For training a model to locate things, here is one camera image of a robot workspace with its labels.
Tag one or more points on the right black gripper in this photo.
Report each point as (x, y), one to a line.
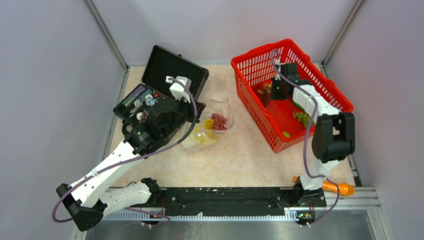
(274, 95)

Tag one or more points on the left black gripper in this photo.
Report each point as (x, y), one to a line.
(189, 104)

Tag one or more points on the red plastic basket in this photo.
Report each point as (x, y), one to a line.
(273, 117)

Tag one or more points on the yellow toy cabbage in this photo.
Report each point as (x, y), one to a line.
(201, 136)

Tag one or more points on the clear zip top bag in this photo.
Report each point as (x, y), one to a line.
(218, 106)

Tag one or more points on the red toy grape bunch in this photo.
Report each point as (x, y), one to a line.
(218, 122)

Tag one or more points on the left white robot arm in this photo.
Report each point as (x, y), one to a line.
(91, 198)

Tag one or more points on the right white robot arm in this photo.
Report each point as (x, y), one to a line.
(330, 133)

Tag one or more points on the brown toy grape bunch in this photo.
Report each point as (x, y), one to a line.
(265, 91)

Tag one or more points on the green toy chili pepper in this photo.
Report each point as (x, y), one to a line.
(298, 106)

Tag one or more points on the green toy grape bunch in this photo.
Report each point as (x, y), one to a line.
(303, 118)

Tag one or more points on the black poker chip case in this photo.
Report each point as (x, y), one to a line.
(167, 75)

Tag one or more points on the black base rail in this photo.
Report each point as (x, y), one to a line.
(232, 201)

